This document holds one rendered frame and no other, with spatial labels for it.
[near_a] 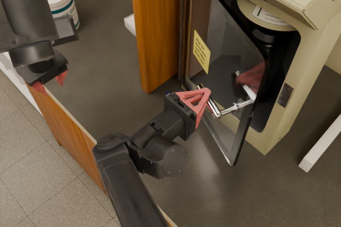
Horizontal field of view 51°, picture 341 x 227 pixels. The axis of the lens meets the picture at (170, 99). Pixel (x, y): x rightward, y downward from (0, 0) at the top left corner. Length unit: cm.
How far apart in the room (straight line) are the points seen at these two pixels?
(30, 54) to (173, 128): 40
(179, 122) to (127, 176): 18
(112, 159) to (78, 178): 142
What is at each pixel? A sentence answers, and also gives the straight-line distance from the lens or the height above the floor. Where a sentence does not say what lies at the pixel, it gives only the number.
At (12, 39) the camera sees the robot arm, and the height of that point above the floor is 160.
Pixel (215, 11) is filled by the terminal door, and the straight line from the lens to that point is 70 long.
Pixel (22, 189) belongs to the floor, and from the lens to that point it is 210.
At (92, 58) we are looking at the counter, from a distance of 120.
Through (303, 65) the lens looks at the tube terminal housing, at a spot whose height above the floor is 131.
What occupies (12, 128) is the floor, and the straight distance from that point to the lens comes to 230.
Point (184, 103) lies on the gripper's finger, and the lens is 71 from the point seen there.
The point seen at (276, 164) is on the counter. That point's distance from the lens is 100.
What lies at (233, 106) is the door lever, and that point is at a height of 121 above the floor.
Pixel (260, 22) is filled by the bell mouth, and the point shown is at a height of 132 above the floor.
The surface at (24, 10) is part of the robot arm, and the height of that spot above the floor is 161.
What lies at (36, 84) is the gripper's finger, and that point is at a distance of 88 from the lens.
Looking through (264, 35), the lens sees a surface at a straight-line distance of 83.
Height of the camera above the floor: 181
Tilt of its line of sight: 54 degrees down
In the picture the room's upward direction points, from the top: straight up
